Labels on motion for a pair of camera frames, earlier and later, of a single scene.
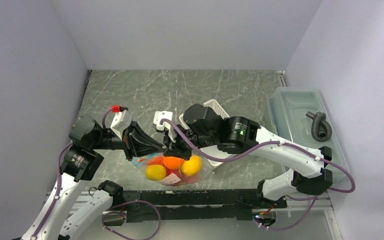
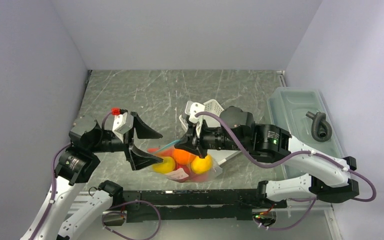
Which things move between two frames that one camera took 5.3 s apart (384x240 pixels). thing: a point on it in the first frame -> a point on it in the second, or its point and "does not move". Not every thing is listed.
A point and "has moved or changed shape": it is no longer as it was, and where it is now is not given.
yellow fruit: (155, 172) -> (167, 166)
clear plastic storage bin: (301, 118) does not move
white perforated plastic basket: (212, 150) does not move
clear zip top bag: (172, 170) has moved or changed shape
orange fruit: (173, 162) has moved or changed shape
